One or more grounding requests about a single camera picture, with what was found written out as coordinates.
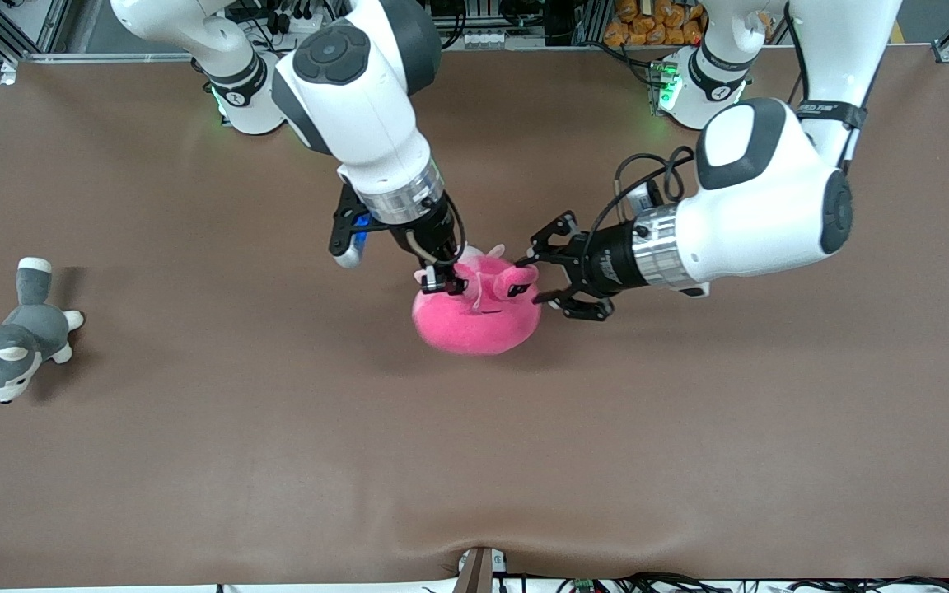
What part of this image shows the round hot pink plush toy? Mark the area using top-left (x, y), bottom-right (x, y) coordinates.
top-left (411, 254), bottom-right (543, 357)

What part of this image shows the grey white husky plush toy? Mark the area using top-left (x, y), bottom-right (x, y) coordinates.
top-left (0, 257), bottom-right (85, 404)

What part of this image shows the pale pink white plush puppy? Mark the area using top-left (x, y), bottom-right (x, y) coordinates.
top-left (414, 241), bottom-right (507, 286)

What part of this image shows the brown table mat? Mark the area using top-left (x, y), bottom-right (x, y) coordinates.
top-left (0, 45), bottom-right (949, 587)

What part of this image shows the white power strip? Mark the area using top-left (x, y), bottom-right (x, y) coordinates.
top-left (462, 30), bottom-right (525, 49)

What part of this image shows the orange snack packets pile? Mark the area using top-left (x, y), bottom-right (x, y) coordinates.
top-left (604, 0), bottom-right (708, 48)

